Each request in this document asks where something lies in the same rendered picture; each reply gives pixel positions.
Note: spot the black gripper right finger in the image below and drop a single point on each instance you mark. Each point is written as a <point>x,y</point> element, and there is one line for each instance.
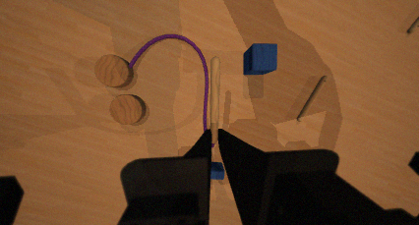
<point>251,172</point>

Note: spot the blue rectangular block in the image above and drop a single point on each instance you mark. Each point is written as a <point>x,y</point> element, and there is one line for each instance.
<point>217,171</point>

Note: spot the dark blue wooden block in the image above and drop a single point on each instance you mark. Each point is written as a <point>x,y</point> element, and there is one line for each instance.
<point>260,59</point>

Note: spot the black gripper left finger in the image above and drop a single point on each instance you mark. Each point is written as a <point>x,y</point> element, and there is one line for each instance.
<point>189,173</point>

